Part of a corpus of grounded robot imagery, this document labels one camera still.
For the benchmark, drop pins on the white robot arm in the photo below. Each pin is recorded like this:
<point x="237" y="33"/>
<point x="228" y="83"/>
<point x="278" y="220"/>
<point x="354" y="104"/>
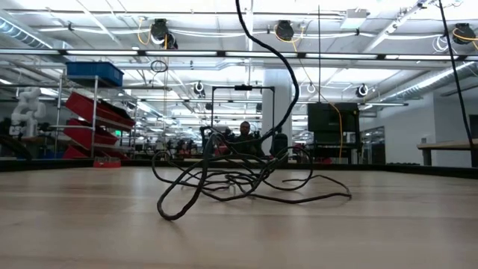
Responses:
<point x="28" y="108"/>

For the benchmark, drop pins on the long ceiling light bar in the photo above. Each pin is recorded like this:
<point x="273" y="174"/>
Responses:
<point x="186" y="54"/>

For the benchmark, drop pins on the black aluminium table frame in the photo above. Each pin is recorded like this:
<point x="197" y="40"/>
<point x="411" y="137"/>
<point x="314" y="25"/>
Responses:
<point x="56" y="163"/>

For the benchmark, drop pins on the blue storage bin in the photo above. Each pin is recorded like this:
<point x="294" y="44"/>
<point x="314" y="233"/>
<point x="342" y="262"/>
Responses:
<point x="95" y="73"/>

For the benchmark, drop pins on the metal shelf rack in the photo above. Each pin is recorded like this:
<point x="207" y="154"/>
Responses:
<point x="95" y="112"/>

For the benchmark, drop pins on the black gantry frame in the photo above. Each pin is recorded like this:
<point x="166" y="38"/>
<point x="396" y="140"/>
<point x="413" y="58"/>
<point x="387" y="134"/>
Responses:
<point x="242" y="87"/>

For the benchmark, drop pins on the wooden bench table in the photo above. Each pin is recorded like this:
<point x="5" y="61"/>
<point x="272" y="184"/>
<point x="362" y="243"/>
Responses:
<point x="444" y="145"/>

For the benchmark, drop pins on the red tilted shelf bin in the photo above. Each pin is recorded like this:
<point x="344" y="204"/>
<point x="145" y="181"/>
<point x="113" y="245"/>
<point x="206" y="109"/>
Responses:
<point x="86" y="134"/>
<point x="74" y="153"/>
<point x="93" y="108"/>

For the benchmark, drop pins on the person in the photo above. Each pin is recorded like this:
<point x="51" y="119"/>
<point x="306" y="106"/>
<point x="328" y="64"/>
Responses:
<point x="245" y="129"/>

